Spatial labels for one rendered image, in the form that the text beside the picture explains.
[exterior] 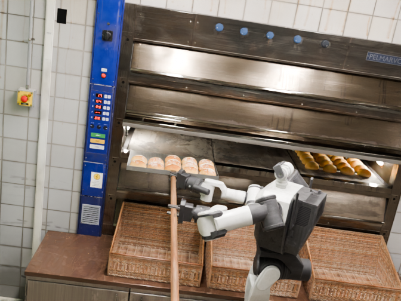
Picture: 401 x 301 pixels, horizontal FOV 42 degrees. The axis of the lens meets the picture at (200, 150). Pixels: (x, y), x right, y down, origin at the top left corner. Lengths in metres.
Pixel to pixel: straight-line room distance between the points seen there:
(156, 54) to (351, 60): 1.19
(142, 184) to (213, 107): 0.68
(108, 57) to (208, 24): 0.63
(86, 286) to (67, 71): 1.29
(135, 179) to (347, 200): 1.42
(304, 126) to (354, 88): 0.38
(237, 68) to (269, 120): 0.39
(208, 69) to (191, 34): 0.23
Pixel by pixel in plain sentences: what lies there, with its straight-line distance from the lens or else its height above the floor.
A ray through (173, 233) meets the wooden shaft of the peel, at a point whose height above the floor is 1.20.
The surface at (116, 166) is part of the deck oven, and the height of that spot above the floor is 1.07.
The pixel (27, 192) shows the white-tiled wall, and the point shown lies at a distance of 3.61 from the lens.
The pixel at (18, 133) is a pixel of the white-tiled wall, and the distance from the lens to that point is 3.49.
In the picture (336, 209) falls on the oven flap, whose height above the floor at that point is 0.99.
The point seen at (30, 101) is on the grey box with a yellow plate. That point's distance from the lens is 3.33.
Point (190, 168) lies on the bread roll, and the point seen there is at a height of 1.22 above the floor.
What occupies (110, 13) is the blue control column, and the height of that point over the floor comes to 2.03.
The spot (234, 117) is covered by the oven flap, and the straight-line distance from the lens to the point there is 3.29.
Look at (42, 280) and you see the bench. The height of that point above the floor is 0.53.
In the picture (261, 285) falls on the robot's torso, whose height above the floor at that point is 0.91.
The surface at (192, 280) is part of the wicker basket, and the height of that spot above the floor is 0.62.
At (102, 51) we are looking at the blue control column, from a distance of 3.22.
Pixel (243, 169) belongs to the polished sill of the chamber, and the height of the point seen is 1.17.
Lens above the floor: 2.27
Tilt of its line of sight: 17 degrees down
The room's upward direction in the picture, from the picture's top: 9 degrees clockwise
